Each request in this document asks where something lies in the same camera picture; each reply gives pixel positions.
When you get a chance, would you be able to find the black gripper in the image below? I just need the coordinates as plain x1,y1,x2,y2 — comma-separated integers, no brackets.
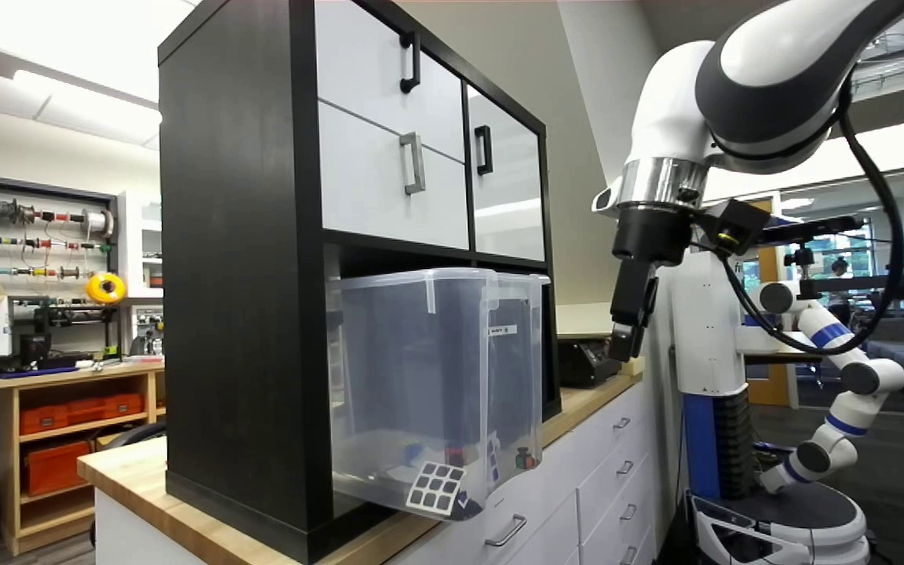
605,204,699,363

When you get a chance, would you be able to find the white drawer with silver handle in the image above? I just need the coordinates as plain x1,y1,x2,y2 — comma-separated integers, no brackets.
313,100,474,254

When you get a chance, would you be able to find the black workbench machine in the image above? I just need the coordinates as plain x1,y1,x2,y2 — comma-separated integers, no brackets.
8,296,124,369

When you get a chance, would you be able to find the large red bin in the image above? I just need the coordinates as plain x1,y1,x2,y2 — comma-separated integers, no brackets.
19,437,101,498

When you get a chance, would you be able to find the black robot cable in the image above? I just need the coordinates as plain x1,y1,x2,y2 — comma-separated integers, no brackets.
716,77,904,360

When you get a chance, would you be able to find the wide red bin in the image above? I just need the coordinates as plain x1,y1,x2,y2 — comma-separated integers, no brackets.
66,390,148,425

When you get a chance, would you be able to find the black door handle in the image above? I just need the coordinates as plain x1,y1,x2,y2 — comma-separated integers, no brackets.
471,121,495,178

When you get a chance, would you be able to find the black shelf cabinet frame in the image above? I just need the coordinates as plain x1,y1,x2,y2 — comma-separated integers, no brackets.
155,0,564,565

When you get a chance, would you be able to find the wooden workbench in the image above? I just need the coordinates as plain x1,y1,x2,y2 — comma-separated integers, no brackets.
0,359,169,558

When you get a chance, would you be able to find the clear plastic storage box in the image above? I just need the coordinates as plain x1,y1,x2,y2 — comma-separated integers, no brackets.
323,264,553,525

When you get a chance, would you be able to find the yellow spool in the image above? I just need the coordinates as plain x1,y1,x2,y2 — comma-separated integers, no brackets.
82,270,131,312

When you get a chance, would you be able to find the silver drawer handle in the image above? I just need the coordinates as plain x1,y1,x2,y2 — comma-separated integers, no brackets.
400,130,430,199

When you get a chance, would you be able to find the white cabinet door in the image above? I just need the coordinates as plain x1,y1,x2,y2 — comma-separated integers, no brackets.
463,81,549,267

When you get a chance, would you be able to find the black drawer handle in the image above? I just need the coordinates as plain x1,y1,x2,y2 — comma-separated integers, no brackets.
396,30,425,96

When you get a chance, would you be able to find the white counter cabinet wood top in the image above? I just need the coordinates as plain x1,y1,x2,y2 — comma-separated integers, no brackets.
79,359,678,565

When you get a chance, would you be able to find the small red bin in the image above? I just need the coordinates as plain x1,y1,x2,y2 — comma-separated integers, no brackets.
19,403,76,441

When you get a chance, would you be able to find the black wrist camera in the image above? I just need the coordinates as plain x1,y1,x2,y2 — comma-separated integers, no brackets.
695,195,781,256

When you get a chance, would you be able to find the white blue mobile robot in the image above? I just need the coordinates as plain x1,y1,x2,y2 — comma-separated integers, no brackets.
669,243,904,565

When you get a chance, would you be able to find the grey tool pegboard rack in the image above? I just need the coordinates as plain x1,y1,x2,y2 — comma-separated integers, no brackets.
0,173,125,286

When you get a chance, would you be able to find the black device on counter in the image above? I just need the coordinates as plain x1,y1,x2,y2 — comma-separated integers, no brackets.
556,334,624,392

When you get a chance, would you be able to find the white card with dark squares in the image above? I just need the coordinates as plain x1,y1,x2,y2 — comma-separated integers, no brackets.
406,458,471,518

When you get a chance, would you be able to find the white drawer with black handle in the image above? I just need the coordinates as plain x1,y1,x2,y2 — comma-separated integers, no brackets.
311,0,468,162

